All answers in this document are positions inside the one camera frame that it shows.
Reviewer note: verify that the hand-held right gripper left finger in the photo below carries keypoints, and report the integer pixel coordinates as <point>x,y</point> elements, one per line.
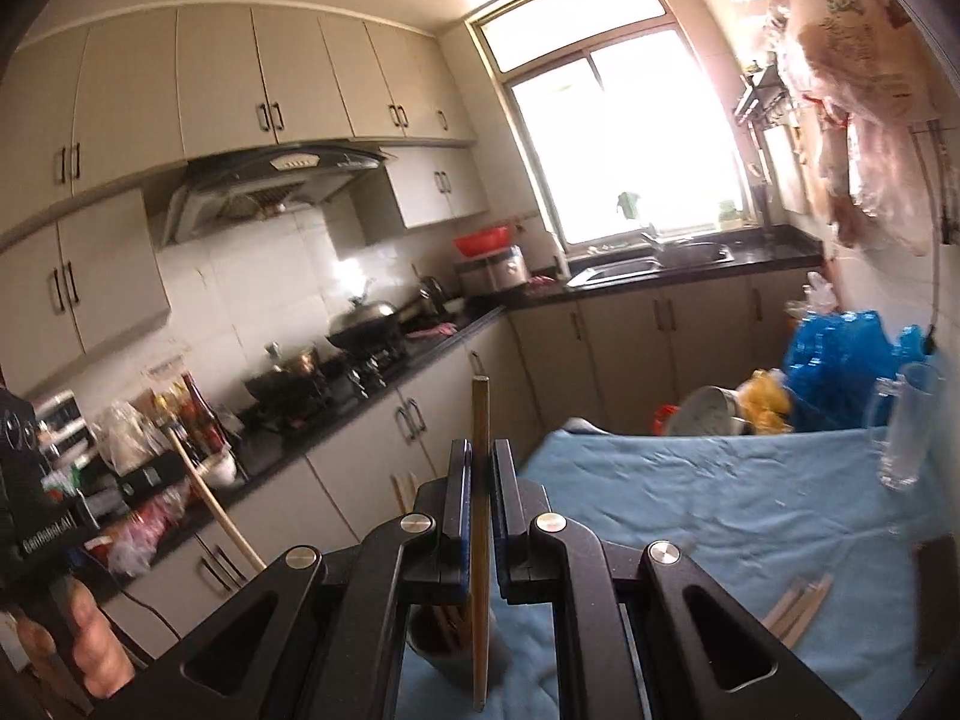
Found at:
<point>466,525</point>

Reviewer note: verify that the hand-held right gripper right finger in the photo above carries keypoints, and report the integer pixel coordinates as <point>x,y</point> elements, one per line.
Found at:
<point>501,540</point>

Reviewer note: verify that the thin bamboo chopstick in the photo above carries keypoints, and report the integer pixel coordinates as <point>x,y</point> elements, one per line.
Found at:
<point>814,607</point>
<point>796,609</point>
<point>481,465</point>
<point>784,601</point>

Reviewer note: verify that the thick wooden chopstick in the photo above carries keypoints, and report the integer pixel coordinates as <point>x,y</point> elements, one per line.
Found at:
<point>217,502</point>
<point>398,493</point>
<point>412,491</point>

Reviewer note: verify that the dark grey perforated utensil holder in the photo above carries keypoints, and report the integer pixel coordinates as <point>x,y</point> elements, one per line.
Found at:
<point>450,671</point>

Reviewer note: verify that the bundle of dark utensils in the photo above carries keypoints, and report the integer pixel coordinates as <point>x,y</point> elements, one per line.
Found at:
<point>762,204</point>

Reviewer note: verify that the person's left hand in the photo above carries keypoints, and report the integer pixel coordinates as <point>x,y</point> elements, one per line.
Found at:
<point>97,645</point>

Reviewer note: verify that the white countertop appliance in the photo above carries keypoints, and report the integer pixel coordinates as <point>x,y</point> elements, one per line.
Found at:
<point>64,424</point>

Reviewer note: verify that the red snack packets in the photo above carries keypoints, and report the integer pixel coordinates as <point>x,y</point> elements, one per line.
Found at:
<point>150,529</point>

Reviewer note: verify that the crumpled translucent plastic bag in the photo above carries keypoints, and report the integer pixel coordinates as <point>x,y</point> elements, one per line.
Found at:
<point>131,439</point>

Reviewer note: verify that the gas stove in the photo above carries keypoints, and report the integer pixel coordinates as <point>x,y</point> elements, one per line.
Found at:
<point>367,371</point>

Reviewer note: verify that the dark sauce bottle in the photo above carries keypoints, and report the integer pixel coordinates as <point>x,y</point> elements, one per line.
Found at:
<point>199,412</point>

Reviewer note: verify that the white bowl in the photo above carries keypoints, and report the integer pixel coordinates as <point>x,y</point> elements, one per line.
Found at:
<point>223,471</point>

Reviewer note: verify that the pink cloth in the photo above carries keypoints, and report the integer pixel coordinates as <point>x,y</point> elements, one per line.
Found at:
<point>433,331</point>
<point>541,284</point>

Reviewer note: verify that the small red container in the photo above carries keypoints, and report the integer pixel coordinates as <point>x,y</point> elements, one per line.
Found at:
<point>664,420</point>

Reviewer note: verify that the blue table cloth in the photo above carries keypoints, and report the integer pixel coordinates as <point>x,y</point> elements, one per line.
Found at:
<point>712,495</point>

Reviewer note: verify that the black wok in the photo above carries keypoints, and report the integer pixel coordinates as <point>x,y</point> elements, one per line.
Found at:
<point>367,322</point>

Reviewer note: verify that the beige lower kitchen cabinets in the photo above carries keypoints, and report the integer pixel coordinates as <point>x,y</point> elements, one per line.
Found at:
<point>600,337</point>

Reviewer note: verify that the beige kitchen cabinets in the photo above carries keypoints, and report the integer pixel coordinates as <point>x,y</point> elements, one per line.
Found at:
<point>600,337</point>
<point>225,67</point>

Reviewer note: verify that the metal cooking pot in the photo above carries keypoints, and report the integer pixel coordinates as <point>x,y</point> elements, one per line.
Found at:
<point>289,382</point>

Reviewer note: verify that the round metal pot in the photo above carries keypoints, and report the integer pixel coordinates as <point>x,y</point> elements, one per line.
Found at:
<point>705,412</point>

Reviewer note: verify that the silver rice cooker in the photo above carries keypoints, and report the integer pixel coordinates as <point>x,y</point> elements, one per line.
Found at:
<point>502,270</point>

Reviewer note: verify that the red plastic basin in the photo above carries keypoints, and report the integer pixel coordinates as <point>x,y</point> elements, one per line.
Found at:
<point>484,240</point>

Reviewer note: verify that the steel kitchen sink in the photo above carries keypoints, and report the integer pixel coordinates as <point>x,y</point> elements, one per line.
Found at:
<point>615,271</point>

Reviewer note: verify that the yellow plastic bag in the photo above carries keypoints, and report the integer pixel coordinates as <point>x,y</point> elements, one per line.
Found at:
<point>765,401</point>

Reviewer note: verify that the steel sink faucet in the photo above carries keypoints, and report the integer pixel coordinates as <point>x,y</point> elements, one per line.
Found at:
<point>652,236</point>

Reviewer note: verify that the black kitchen countertop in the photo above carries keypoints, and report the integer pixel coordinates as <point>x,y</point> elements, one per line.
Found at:
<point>750,259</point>

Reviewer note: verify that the blue plastic bag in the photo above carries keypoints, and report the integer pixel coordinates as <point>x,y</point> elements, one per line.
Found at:
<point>832,360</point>

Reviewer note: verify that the small green potted plant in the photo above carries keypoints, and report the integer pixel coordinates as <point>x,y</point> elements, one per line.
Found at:
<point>727,214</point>

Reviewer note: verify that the clear plastic bag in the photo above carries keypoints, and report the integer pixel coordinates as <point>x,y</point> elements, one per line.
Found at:
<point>814,292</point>

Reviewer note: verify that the steel range hood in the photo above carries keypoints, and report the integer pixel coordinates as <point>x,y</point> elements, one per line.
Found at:
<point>285,165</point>

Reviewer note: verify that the clear glass mug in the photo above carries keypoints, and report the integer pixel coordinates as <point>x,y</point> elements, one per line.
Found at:
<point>911,427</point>

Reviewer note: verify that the kitchen window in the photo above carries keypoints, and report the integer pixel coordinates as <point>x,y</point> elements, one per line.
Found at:
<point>637,127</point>

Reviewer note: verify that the beige upper kitchen cabinets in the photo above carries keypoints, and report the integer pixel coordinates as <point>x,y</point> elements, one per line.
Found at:
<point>225,67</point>

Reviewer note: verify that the hanging plastic bags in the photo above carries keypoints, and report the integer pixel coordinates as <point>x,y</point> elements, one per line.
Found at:
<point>862,90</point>

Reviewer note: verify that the metal wall rack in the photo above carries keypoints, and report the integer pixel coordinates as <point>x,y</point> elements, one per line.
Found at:
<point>765,94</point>

